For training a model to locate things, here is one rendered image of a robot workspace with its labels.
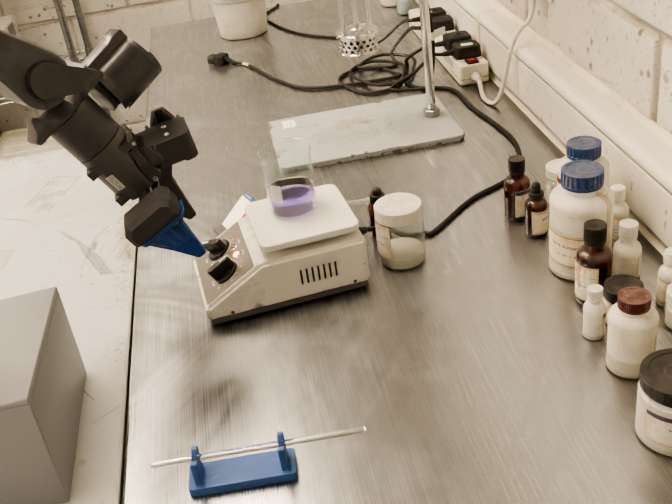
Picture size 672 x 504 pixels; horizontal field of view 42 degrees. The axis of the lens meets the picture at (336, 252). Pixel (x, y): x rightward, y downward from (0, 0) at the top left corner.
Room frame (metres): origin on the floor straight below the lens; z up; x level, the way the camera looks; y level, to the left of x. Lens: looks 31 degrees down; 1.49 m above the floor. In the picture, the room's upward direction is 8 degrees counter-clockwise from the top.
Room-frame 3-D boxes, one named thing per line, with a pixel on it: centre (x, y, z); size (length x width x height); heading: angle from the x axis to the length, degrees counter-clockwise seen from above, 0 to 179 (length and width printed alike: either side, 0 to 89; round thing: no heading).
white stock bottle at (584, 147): (0.95, -0.32, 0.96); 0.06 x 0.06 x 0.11
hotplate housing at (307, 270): (0.92, 0.06, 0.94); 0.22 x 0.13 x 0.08; 101
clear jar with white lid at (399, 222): (0.93, -0.08, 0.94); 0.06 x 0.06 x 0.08
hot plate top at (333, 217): (0.93, 0.04, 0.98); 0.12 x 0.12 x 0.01; 11
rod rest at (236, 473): (0.59, 0.12, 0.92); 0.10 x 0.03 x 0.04; 92
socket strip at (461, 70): (1.68, -0.28, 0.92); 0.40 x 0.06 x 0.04; 5
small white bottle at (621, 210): (0.90, -0.34, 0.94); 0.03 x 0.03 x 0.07
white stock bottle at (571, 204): (0.86, -0.29, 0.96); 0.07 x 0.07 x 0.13
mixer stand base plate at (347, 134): (1.34, -0.07, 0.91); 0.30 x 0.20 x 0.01; 95
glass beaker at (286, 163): (0.94, 0.04, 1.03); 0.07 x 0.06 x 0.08; 6
